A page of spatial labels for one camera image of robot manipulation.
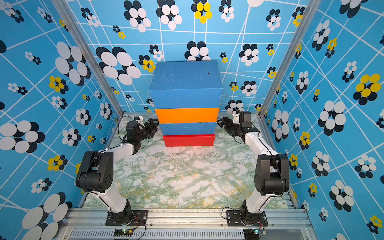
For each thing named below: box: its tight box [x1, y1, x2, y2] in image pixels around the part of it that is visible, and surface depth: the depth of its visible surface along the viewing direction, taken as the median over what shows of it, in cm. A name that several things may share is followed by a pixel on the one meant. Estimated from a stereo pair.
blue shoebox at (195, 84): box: [149, 60, 223, 109], surface depth 72 cm
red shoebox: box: [163, 134, 216, 147], surface depth 98 cm
